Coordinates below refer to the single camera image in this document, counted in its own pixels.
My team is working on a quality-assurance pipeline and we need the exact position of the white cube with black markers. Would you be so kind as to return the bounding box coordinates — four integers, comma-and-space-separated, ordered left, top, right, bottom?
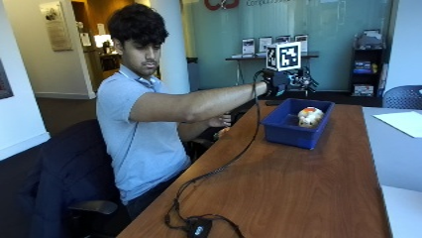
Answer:
265, 41, 304, 72

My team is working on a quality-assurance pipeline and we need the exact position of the white and orange soft toy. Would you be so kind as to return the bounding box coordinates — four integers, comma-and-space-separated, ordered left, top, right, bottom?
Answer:
297, 106, 326, 129

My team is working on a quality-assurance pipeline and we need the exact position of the narrow console table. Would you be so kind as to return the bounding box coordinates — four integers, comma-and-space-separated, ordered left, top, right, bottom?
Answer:
224, 51, 321, 87

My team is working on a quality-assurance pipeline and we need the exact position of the blue plastic bin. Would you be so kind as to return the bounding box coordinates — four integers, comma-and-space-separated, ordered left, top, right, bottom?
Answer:
260, 97, 337, 151

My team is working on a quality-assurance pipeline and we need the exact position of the black bookshelf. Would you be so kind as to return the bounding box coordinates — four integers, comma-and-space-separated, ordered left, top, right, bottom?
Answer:
350, 29, 387, 98

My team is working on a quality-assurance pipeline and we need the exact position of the dark mesh chair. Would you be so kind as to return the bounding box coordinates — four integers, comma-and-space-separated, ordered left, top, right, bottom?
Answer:
381, 84, 422, 110

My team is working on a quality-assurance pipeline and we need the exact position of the white sheet of paper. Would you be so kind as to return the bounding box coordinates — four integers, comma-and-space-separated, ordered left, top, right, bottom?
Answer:
372, 110, 422, 139

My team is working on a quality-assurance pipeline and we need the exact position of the the person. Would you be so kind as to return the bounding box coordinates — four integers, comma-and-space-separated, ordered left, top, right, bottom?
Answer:
95, 3, 269, 219

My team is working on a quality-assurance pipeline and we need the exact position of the small black hub box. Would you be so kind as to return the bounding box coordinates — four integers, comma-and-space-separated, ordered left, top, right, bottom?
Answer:
186, 217, 213, 238

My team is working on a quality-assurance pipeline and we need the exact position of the dark office chair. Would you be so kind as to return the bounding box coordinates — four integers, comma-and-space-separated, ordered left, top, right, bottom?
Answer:
20, 118, 132, 238

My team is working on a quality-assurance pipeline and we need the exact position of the black cable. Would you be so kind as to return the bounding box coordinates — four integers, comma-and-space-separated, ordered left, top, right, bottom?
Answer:
164, 69, 266, 238

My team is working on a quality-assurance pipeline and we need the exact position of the wall plaque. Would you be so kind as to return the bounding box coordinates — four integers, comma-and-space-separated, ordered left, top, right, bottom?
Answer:
39, 0, 73, 53

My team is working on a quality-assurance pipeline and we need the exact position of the dark framed wall picture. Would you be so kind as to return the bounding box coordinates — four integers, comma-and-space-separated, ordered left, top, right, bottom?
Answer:
0, 59, 15, 100

